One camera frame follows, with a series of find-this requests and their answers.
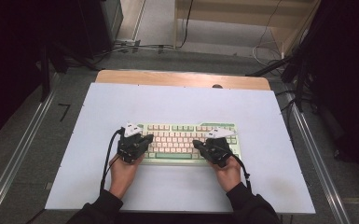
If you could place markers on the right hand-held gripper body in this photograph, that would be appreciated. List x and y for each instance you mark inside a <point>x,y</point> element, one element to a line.
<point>217,152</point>

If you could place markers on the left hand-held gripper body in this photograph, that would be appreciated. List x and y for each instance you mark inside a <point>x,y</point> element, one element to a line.
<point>130,146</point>

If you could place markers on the green and cream keyboard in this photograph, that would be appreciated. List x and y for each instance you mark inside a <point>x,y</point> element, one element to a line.
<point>174,143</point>

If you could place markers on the person's right hand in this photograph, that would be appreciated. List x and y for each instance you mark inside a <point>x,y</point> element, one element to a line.
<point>230,177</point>

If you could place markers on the person's left hand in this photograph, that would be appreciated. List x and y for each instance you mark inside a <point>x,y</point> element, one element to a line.
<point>121,177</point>

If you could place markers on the white desk mat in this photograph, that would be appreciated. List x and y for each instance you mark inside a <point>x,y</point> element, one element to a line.
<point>183,105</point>

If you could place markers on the small dark round object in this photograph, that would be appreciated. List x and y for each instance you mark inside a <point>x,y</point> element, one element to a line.
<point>217,86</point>

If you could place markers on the wooden table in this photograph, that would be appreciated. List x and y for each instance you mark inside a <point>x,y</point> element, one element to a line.
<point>168,77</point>

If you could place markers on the black metal stand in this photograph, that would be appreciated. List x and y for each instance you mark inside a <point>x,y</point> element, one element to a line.
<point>45,81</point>
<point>300,87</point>

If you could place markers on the grey metal cabinet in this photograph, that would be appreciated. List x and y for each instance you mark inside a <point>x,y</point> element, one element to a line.
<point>112,18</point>

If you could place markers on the beige wooden cabinet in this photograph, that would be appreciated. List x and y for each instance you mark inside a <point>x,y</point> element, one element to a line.
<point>230,12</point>

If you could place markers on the black curtain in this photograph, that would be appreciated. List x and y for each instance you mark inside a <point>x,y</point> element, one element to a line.
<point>12,46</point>
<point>348,77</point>

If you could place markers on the metal floor rail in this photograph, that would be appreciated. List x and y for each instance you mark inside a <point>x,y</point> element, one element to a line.
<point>15,158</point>
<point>320,165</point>

